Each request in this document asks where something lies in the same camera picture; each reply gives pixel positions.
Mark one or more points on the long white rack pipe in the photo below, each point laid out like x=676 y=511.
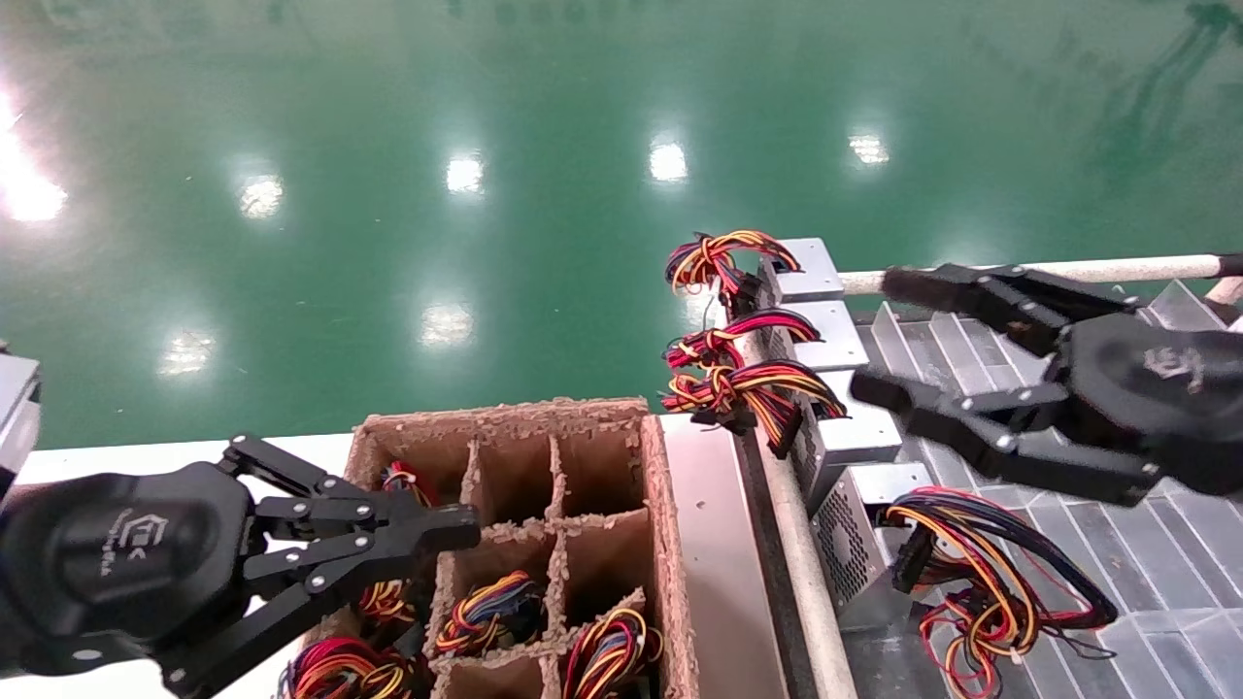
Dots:
x=1175 y=264

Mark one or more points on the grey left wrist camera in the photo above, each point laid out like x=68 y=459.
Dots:
x=17 y=408

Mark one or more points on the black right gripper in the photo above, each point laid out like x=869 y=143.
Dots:
x=1165 y=398

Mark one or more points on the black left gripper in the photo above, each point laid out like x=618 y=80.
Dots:
x=107 y=563

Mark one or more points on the beige pipe stub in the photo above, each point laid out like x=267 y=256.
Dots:
x=1228 y=289

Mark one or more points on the clear acrylic divider rack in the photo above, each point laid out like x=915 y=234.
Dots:
x=1165 y=563

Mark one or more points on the brown cardboard divider box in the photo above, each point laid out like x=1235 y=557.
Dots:
x=602 y=466

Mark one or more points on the stainless steel plate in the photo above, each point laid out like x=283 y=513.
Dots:
x=714 y=544

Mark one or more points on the black pipe end cap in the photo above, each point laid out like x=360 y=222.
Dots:
x=1231 y=265

